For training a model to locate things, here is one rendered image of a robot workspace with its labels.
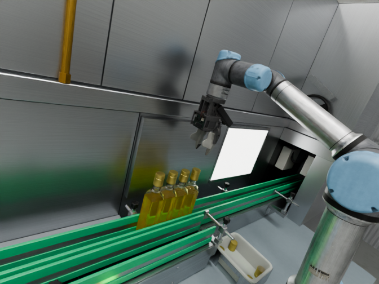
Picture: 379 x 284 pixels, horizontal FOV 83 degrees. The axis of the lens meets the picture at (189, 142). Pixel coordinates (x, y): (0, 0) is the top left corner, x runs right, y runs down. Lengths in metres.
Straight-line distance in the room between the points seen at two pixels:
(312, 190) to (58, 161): 1.44
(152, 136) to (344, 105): 1.17
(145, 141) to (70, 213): 0.37
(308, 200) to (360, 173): 1.14
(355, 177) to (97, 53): 0.69
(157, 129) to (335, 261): 0.64
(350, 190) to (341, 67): 1.16
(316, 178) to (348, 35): 0.87
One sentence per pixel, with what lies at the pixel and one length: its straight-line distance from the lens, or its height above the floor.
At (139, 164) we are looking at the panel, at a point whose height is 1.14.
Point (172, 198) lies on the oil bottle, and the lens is 0.82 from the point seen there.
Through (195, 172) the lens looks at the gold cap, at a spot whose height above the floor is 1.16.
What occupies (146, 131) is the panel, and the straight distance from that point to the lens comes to 0.79.
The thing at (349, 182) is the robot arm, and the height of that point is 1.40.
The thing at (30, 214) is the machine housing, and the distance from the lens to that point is 0.87.
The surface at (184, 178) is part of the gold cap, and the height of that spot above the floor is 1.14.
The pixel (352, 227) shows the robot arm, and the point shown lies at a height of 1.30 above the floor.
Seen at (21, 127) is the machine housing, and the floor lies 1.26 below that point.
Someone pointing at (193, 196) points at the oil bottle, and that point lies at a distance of 0.89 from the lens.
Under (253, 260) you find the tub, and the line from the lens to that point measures 1.16.
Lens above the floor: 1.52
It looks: 18 degrees down
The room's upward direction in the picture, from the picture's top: 17 degrees clockwise
